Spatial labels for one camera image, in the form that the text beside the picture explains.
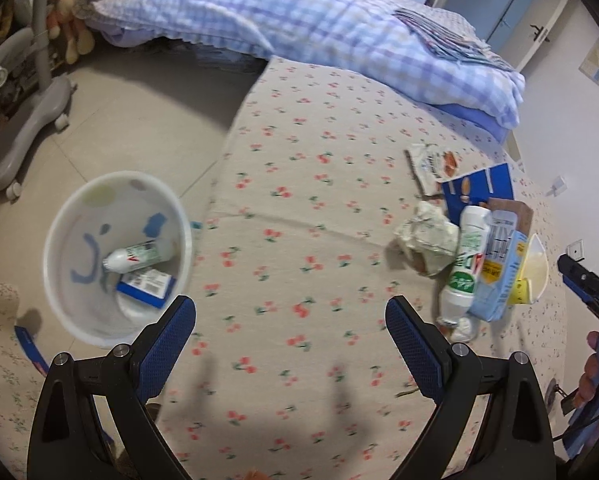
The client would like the white green plastic bottle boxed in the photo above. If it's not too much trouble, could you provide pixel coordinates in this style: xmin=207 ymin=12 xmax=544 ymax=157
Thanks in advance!
xmin=438 ymin=206 xmax=491 ymax=327

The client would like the blue almond carton box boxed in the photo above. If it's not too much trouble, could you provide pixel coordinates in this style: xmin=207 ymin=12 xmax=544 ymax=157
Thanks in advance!
xmin=441 ymin=162 xmax=514 ymax=224

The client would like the white paper wrapper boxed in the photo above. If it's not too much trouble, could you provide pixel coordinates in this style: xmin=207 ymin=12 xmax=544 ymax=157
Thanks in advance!
xmin=394 ymin=200 xmax=460 ymax=276

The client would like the white snack bag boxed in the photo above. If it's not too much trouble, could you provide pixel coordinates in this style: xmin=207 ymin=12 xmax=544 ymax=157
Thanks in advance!
xmin=406 ymin=143 xmax=459 ymax=197

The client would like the small blue white box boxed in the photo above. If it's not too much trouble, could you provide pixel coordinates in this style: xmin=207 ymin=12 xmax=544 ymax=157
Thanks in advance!
xmin=116 ymin=266 xmax=177 ymax=309

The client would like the white patterned trash bin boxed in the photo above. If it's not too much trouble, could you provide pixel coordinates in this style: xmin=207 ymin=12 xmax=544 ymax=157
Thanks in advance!
xmin=42 ymin=171 xmax=193 ymax=349

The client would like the person's right hand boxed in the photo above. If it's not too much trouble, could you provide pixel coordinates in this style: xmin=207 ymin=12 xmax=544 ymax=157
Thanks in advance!
xmin=574 ymin=330 xmax=599 ymax=408

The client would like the floral print cloth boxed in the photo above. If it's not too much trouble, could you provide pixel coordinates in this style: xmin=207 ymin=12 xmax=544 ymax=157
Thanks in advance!
xmin=0 ymin=283 xmax=44 ymax=479

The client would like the crumpled white tissue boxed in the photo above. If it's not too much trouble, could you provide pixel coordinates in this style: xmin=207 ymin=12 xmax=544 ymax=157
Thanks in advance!
xmin=450 ymin=315 xmax=479 ymax=344

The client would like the cherry print mattress cover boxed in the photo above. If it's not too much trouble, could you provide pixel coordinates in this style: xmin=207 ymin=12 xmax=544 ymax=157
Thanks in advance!
xmin=149 ymin=55 xmax=571 ymax=480

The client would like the folded striped cloth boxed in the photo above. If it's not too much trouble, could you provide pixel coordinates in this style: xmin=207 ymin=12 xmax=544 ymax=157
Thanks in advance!
xmin=394 ymin=9 xmax=515 ymax=72

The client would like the white door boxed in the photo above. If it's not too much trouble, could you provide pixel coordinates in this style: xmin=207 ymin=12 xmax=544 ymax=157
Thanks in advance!
xmin=429 ymin=0 xmax=569 ymax=72

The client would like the blue plaid quilt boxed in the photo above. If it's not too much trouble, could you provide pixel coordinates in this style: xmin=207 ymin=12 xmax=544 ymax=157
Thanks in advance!
xmin=75 ymin=0 xmax=525 ymax=133

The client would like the grey rolling chair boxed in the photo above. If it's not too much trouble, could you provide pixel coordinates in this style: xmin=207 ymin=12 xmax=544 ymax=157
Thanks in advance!
xmin=0 ymin=0 xmax=76 ymax=202

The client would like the pink plush toy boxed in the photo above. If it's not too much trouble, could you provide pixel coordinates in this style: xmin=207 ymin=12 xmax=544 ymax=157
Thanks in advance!
xmin=46 ymin=0 xmax=94 ymax=65

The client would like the white wall switch plate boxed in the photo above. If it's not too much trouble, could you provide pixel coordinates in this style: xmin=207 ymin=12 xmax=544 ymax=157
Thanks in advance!
xmin=566 ymin=240 xmax=585 ymax=261

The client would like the white wall socket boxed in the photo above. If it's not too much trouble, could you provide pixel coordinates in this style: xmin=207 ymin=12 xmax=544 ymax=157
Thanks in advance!
xmin=547 ymin=176 xmax=567 ymax=197

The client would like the blue strap on floor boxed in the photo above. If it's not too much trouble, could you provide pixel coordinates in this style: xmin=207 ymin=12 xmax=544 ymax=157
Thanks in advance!
xmin=13 ymin=325 xmax=51 ymax=376

